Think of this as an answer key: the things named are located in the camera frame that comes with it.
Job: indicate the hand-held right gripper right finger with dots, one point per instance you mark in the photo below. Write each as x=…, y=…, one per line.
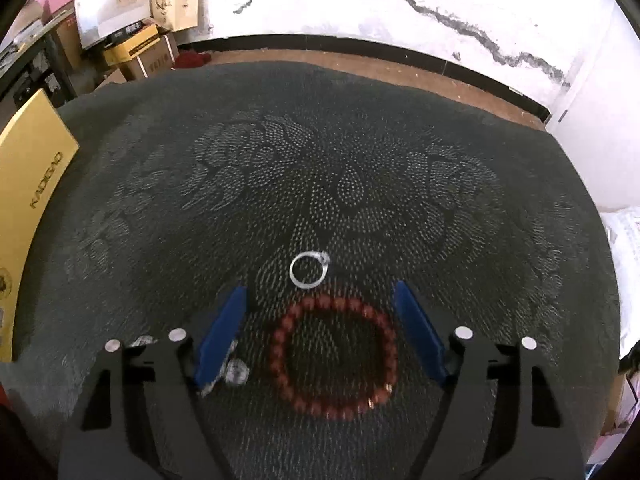
x=417, y=330

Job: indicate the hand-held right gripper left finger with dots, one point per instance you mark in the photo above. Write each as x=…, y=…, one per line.
x=220, y=332

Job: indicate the small silver earring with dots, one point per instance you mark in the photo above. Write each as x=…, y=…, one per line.
x=141, y=341
x=235, y=372

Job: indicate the dark patterned tablecloth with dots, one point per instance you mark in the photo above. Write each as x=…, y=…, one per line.
x=320, y=185

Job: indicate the white woven sack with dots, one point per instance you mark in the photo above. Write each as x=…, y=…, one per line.
x=622, y=280

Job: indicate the yellow flat box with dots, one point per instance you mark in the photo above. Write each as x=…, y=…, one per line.
x=27, y=200

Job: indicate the red cloth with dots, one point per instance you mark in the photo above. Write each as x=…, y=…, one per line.
x=190, y=59

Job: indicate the brown cardboard box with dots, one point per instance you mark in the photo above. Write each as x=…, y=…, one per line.
x=152, y=60

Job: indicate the black and yellow box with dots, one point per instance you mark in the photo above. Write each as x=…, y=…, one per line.
x=131, y=41

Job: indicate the dark metal shelf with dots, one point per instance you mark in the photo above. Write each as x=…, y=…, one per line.
x=35, y=67

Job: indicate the beige paper bag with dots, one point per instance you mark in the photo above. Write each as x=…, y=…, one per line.
x=175, y=5

